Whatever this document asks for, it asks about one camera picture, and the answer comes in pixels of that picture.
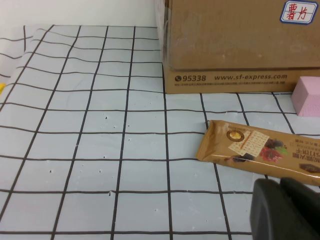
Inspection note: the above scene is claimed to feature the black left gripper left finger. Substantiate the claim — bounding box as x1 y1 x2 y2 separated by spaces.
249 177 320 240

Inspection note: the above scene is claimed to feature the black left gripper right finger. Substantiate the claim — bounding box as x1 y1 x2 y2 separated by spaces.
279 176 320 233

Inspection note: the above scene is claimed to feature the brown cracker snack pack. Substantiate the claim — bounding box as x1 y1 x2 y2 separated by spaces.
195 119 320 187

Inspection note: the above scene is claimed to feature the light pink foam cube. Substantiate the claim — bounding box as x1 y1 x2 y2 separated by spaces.
291 76 320 118

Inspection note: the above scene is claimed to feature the white black-grid table mat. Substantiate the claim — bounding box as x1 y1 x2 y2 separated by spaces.
0 23 320 240

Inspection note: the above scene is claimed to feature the labelled SF-express cardboard box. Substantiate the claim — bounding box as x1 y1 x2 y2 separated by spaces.
154 0 320 95

